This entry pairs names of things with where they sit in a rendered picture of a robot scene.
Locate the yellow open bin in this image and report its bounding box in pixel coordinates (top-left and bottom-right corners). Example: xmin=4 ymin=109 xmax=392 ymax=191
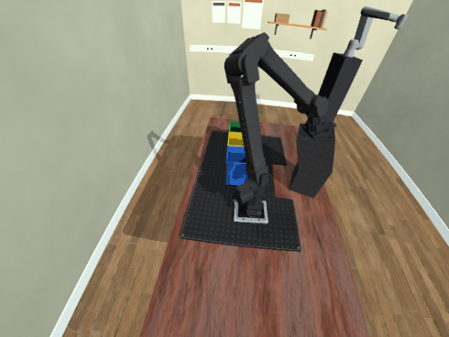
xmin=227 ymin=133 xmax=244 ymax=147

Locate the green bin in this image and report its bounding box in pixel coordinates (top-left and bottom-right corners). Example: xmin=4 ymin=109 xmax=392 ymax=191
xmin=229 ymin=121 xmax=242 ymax=133

